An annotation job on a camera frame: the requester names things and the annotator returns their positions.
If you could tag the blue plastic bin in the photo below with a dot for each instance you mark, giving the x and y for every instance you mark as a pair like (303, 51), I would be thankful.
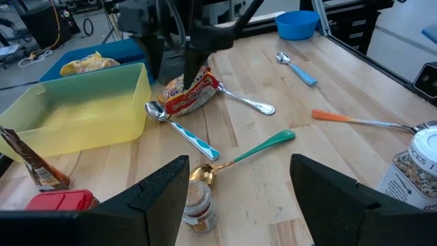
(126, 51)

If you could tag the blue chair armrest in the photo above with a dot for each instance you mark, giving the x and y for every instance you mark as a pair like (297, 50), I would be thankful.
(430, 32)

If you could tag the silver aluminium extrusion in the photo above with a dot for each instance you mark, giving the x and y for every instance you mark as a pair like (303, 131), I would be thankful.
(322, 18)

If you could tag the all silver metal spoon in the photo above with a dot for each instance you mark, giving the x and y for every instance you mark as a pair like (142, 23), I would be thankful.
(252, 102)

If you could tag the red spice tin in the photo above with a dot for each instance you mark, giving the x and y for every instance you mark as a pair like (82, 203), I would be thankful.
(61, 200)

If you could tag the yellow ramen packet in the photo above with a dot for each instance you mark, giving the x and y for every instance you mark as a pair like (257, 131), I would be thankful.
(88, 65)

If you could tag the black computer tower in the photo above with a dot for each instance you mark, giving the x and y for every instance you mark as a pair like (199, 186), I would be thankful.
(44, 24)

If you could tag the black table-level camera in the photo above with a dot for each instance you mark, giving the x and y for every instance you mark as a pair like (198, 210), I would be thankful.
(426, 80)

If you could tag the large herb spice jar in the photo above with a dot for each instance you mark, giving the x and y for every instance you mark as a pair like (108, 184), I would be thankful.
(413, 171)

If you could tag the black diagonal rig brace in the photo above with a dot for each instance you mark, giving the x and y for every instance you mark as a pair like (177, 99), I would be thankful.
(249, 13)

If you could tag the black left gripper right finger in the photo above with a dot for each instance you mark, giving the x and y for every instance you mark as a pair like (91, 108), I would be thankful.
(341, 218)

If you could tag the brown foil pouch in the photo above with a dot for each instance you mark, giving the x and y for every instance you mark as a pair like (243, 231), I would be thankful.
(37, 167)

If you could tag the yellow translucent plastic bin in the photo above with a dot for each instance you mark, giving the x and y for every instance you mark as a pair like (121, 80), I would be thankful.
(68, 112)

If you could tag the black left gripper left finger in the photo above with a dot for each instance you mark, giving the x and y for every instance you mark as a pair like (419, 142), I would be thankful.
(119, 222)

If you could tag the black drawer unit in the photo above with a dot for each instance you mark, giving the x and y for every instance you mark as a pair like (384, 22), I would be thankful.
(355, 27)

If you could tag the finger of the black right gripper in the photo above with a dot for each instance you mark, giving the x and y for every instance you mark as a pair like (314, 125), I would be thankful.
(152, 54)
(194, 66)

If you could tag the small glass spice jar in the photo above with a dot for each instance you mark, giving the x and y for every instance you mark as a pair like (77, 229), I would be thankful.
(199, 208)

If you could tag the orange chicken ramen packet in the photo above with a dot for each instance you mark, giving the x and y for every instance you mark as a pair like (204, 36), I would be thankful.
(191, 99)

